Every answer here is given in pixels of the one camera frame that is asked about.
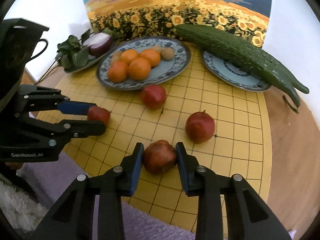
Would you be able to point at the green leafy vegetable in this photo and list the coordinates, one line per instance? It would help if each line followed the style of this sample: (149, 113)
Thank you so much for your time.
(72, 52)

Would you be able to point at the large blue floral plate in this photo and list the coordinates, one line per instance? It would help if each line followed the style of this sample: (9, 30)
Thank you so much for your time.
(170, 67)

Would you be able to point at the plain green plate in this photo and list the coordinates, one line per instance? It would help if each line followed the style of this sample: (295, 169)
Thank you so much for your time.
(92, 61)

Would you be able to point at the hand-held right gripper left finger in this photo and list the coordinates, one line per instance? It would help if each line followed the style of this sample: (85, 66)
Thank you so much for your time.
(136, 170)

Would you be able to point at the small blue floral plate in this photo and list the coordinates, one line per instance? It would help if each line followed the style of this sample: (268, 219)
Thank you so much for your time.
(225, 70)

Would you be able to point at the orange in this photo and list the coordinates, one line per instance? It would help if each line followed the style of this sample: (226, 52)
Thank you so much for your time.
(139, 68)
(118, 71)
(130, 55)
(151, 56)

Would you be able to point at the bumpy green cucumber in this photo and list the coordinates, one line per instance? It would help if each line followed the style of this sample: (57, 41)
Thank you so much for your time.
(220, 43)

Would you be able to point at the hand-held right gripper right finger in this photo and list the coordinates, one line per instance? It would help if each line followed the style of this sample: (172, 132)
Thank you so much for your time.
(182, 172)

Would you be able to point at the halved red onion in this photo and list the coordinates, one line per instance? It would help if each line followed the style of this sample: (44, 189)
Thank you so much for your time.
(100, 45)

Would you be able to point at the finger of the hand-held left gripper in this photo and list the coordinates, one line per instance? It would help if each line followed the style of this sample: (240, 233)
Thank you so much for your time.
(85, 128)
(75, 107)

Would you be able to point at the white fluffy rug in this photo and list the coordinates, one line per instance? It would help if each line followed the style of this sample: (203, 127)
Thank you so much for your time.
(20, 205)

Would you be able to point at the brown kiwi fruit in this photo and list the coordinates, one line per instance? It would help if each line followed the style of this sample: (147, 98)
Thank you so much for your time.
(167, 53)
(118, 53)
(157, 49)
(115, 59)

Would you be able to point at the sunflower field painting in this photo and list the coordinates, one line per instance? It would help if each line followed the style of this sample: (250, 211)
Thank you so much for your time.
(175, 2)

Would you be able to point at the yellow grid board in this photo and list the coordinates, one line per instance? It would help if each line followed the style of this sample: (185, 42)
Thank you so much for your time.
(237, 135)

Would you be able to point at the red apple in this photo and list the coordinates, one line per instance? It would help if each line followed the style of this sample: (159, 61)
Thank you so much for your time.
(200, 127)
(160, 157)
(98, 116)
(153, 96)

